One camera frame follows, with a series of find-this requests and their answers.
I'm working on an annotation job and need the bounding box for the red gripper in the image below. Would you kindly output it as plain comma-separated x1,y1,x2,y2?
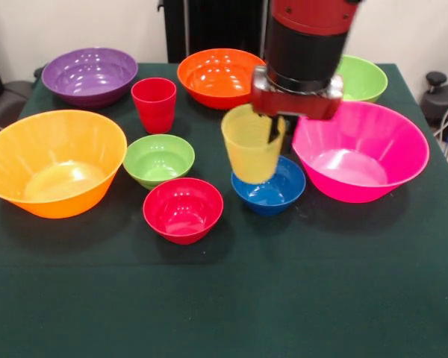
250,66,344,145

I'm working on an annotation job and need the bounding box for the yellow translucent cup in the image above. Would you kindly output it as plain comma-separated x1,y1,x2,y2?
220,104,287,185

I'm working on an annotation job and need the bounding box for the small blue bowl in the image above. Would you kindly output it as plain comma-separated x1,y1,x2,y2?
230,155,307,217

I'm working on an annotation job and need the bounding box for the large pink bowl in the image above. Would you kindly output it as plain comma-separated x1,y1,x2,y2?
290,101,431,204

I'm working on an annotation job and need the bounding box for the orange bowl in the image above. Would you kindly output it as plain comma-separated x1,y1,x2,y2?
176,48,270,110

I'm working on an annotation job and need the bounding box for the large light green bowl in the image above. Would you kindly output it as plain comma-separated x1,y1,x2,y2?
335,54,388,104

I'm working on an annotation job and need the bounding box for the small green bowl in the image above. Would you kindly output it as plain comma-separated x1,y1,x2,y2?
122,134,196,190

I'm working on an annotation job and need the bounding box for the red cup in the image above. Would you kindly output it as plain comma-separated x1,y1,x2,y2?
130,77,178,135

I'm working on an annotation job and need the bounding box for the small red bowl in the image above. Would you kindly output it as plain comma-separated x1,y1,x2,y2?
142,177,225,246

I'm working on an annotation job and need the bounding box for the black round base with knob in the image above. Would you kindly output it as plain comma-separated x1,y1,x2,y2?
420,70,448,142

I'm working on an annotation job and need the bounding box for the dark green tablecloth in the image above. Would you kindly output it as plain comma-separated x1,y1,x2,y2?
0,62,448,358

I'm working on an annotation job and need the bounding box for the purple bowl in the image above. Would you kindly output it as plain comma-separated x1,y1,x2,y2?
40,47,139,110

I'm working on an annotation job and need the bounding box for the large yellow-orange bowl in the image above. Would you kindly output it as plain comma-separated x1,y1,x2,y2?
0,109,128,219

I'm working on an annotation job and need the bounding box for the grey and blue cable bundle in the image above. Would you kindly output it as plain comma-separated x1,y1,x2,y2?
432,95,448,154

